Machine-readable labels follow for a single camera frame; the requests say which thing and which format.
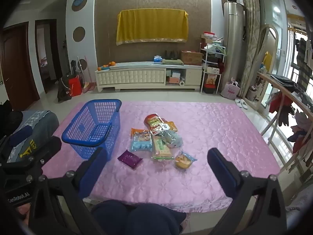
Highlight person's left hand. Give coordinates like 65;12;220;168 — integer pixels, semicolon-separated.
15;203;31;225

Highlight small round cake packet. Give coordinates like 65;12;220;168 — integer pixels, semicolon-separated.
174;151;197;170

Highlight clear bag of pastries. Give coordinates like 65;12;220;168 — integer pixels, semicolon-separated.
159;130;183;149

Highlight pink shopping bag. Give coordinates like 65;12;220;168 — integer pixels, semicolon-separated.
221;78;240;100

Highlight blue plastic basket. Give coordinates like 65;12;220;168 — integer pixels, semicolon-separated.
62;99;122;160

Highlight black bag on floor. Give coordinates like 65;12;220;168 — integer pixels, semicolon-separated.
57;75;73;102

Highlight white metal shelf rack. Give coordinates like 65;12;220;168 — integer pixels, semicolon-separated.
200;40;227;93

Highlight red bag on floor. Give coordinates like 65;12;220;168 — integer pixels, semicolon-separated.
68;75;82;97

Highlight cardboard box on cabinet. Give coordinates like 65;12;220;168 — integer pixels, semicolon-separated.
180;50;203;66

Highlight blue tissue pack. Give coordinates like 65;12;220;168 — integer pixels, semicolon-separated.
153;55;163;64

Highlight orange chocolate bar wrapper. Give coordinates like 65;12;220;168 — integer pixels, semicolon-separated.
130;128;149;137

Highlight person's dark blue legs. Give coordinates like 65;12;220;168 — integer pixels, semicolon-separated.
91;200;187;234

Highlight white slippers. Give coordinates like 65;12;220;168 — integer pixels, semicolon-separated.
235;98;248;110

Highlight cream TV cabinet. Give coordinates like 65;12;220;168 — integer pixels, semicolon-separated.
95;61;203;92

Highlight yellow cloth on TV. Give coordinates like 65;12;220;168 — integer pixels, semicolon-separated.
116;8;189;46

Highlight purple snack sachet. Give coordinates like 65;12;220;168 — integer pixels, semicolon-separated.
118;150;143;169

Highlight light blue egg-yolk pastry bag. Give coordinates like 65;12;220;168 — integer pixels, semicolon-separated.
130;132;153;152

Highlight oranges on cabinet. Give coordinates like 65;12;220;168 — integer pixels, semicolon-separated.
98;61;116;71

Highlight dark wooden door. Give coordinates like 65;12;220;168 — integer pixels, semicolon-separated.
1;22;39;111

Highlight green soda cracker pack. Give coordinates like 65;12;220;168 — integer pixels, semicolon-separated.
152;135;174;161

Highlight clothes drying rack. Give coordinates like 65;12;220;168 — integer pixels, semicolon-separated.
257;72;312;172

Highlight silver standing air conditioner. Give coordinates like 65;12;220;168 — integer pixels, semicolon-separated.
220;2;246;90

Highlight patterned curtain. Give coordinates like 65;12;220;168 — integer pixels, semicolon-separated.
239;0;261;98

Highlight pink quilted table cover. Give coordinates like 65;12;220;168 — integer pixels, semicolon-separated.
43;100;279;212

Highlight orange snack bag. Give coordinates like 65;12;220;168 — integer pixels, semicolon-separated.
165;120;178;132

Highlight red chicken feet pouch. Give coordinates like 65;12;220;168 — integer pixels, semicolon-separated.
144;113;170;136

